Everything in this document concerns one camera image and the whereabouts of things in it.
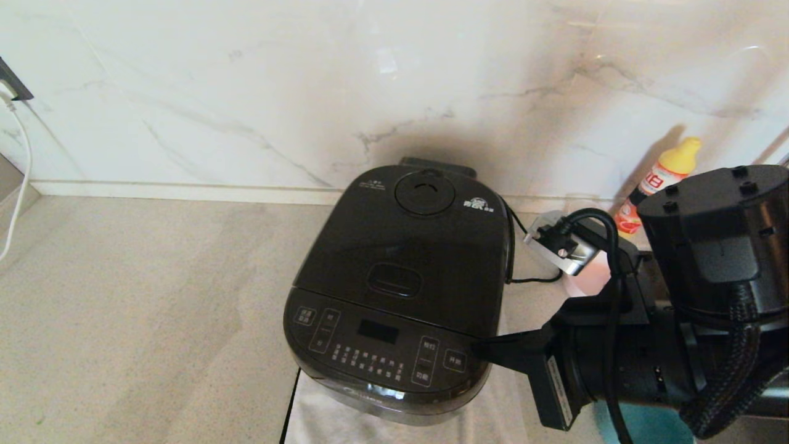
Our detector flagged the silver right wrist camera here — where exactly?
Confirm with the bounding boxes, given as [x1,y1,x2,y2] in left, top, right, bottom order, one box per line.
[524,210,603,277]

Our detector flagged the black braided cable sleeve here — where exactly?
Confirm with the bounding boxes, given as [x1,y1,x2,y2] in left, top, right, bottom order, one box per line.
[678,287,789,440]

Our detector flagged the white charger cable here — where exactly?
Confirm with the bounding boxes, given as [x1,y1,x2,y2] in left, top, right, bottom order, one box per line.
[0,92,33,263]

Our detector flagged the pink bowl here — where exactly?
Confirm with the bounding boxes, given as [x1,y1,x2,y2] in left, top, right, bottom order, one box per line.
[564,259,612,298]

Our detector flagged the black power cable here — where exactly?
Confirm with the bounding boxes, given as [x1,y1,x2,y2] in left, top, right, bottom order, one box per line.
[502,197,563,284]

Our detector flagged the blue bowl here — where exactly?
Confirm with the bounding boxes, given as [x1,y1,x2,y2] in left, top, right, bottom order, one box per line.
[595,401,694,444]

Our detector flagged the orange yellow detergent bottle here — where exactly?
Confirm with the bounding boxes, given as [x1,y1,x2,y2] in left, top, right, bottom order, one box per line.
[613,137,704,238]

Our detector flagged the grey wall outlet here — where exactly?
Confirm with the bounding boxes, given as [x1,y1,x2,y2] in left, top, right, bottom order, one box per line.
[0,57,35,102]

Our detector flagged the black rice cooker lid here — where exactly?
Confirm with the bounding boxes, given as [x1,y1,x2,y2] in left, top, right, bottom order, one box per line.
[295,157,513,343]

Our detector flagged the white cloth mat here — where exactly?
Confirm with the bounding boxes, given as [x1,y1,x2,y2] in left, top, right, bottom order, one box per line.
[285,321,543,444]

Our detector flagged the black strip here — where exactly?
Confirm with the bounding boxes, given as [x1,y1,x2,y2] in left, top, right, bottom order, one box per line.
[279,368,303,444]

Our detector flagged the clear glass cup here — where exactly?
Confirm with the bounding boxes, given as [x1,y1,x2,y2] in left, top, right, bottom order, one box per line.
[566,194,616,216]

